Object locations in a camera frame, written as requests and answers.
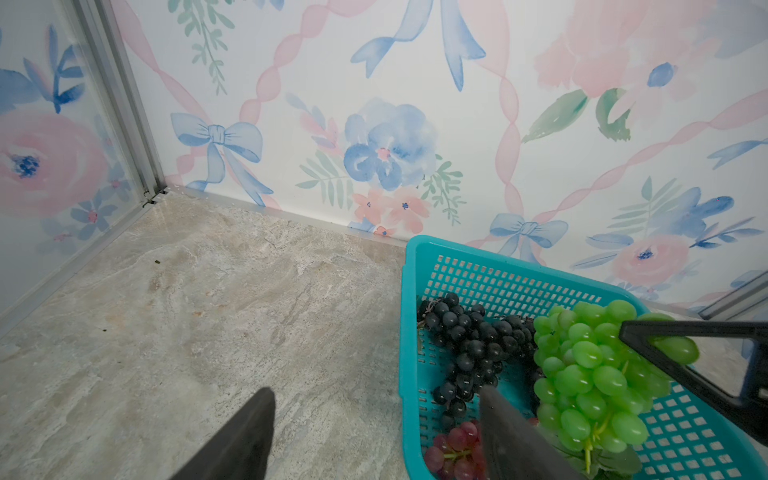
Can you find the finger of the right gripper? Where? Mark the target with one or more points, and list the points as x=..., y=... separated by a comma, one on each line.
x=743, y=400

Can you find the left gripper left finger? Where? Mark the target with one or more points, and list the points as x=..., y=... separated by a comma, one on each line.
x=240, y=449

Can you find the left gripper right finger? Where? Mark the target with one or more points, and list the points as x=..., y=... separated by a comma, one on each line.
x=512, y=447

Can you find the green grape bunch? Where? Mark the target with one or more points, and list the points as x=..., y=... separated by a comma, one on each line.
x=594, y=388

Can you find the red grape bunch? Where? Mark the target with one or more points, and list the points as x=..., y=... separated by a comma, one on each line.
x=458, y=455

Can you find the teal plastic basket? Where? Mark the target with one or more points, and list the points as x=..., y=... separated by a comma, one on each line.
x=688, y=439

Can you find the dark purple grape bunch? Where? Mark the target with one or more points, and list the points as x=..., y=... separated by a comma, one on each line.
x=483, y=348

